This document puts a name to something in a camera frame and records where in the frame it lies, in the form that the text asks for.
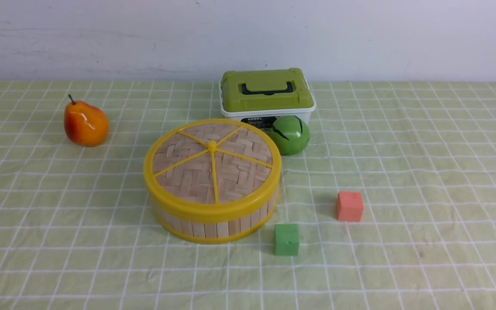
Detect green foam cube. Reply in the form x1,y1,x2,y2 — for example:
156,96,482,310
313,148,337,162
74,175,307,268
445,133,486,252
274,223,300,257

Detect green checkered tablecloth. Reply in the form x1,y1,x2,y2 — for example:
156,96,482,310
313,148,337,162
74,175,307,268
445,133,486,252
0,81,496,310

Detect yellow bamboo steamer lid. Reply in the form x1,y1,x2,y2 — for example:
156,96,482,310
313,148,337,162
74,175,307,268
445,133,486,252
143,118,282,223

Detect bamboo steamer basket yellow rims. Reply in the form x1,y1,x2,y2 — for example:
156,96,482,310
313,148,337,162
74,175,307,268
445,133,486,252
149,186,281,245

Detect green toy ball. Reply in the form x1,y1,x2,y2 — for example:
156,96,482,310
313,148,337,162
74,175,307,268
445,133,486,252
267,115,310,156

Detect green lidded white storage box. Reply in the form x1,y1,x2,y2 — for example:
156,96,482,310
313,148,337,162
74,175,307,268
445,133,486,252
219,68,316,130

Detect orange toy pear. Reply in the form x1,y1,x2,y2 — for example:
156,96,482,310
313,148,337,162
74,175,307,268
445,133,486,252
63,94,109,147

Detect red foam cube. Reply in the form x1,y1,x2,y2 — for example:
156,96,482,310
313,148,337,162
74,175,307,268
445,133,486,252
336,191,364,222

